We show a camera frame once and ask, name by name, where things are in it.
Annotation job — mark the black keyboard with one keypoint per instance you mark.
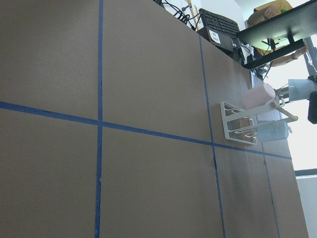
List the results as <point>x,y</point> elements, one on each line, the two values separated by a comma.
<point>219,23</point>

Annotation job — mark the black computer monitor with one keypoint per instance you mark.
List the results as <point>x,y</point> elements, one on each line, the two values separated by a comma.
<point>275,37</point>

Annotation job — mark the person in yellow shirt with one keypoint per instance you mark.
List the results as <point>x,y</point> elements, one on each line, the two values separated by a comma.
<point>272,29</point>

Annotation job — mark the pink plastic cup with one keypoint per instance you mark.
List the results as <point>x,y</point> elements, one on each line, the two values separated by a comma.
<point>258,96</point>

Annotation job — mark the light blue cup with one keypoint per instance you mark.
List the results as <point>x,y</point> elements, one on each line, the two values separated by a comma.
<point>276,130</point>
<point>300,89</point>

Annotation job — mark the light blue cup front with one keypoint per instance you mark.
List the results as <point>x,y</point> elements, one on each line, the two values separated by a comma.
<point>300,89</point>

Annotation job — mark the white wire cup rack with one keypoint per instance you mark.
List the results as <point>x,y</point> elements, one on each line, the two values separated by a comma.
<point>240,124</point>

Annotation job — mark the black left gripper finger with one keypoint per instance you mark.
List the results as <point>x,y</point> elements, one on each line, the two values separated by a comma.
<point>312,111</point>

